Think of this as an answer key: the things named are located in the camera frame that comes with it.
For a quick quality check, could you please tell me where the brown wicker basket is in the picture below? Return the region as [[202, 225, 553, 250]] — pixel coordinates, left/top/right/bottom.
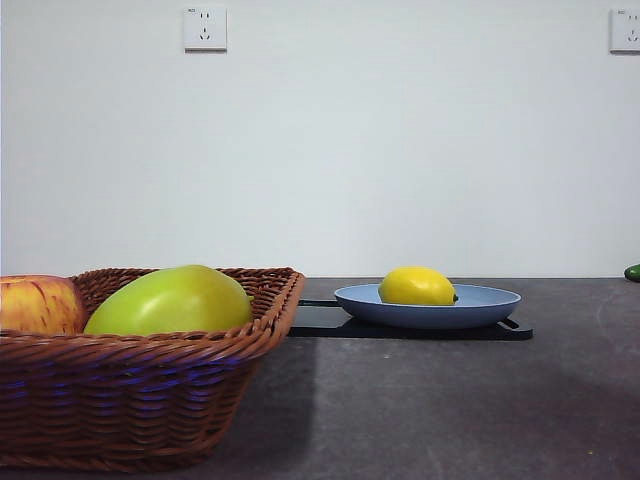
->
[[0, 266, 307, 472]]

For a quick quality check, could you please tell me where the green mango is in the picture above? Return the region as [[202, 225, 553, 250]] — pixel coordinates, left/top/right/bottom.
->
[[83, 264, 255, 337]]

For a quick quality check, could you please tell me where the white wall socket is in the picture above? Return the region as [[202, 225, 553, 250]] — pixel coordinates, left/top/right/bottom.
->
[[183, 6, 229, 53], [608, 7, 640, 55]]

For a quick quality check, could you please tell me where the blue round plate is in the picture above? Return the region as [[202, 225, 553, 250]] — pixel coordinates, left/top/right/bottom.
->
[[333, 282, 523, 331]]

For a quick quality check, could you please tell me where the black flat tray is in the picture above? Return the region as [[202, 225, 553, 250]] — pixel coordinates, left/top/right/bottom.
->
[[287, 298, 535, 342]]

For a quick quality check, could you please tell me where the yellow lemon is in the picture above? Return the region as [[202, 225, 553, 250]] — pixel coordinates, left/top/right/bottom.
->
[[377, 265, 459, 307]]

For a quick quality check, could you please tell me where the red yellow apple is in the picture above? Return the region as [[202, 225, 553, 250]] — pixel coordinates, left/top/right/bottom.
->
[[0, 274, 90, 336]]

